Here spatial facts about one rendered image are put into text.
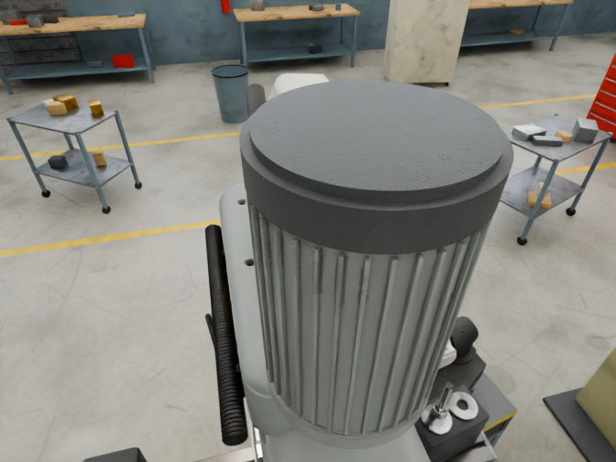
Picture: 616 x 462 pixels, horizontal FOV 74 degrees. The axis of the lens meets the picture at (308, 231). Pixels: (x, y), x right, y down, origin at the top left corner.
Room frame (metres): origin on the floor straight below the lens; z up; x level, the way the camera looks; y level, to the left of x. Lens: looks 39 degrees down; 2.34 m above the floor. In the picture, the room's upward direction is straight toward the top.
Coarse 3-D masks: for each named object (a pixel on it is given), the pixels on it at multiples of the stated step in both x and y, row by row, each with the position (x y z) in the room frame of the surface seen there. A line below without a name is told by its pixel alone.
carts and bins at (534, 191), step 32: (64, 96) 3.65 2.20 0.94; (224, 96) 5.14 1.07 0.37; (64, 128) 3.22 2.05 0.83; (512, 128) 3.13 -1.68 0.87; (544, 128) 3.22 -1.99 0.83; (576, 128) 3.08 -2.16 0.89; (32, 160) 3.43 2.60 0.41; (64, 160) 3.51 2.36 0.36; (96, 160) 3.50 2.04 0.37; (128, 160) 3.56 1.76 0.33; (512, 192) 3.03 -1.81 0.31; (544, 192) 2.68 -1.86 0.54; (576, 192) 3.03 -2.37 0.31
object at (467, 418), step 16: (432, 400) 0.67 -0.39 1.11; (464, 400) 0.66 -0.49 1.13; (448, 416) 0.61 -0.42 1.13; (464, 416) 0.61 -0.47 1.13; (480, 416) 0.61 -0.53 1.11; (432, 432) 0.56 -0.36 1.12; (448, 432) 0.57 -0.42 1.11; (464, 432) 0.57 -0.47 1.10; (480, 432) 0.61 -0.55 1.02; (432, 448) 0.52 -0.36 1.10; (448, 448) 0.56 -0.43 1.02; (464, 448) 0.59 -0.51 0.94
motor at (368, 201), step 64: (256, 128) 0.28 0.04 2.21; (320, 128) 0.28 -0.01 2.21; (384, 128) 0.28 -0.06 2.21; (448, 128) 0.28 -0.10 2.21; (256, 192) 0.23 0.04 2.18; (320, 192) 0.21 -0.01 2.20; (384, 192) 0.20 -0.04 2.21; (448, 192) 0.20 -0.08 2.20; (256, 256) 0.25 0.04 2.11; (320, 256) 0.20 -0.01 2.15; (384, 256) 0.19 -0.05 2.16; (448, 256) 0.21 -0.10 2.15; (320, 320) 0.20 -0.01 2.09; (384, 320) 0.19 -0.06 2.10; (448, 320) 0.22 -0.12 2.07; (320, 384) 0.20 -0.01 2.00; (384, 384) 0.20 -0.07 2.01
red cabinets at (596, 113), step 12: (612, 60) 4.94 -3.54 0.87; (612, 72) 4.88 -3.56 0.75; (612, 84) 4.82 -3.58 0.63; (600, 96) 4.89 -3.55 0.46; (612, 96) 4.76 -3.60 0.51; (600, 108) 4.82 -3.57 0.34; (612, 108) 4.69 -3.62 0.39; (600, 120) 4.76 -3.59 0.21; (612, 120) 4.63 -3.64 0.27; (612, 132) 4.57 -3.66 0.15
